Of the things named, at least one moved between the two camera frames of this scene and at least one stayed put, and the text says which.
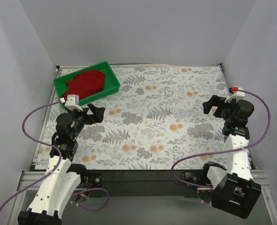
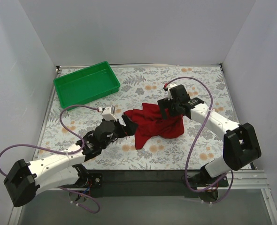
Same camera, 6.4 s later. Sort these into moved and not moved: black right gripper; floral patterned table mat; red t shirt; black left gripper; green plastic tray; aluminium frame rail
Moved: black left gripper; black right gripper; red t shirt
Not moved: floral patterned table mat; green plastic tray; aluminium frame rail
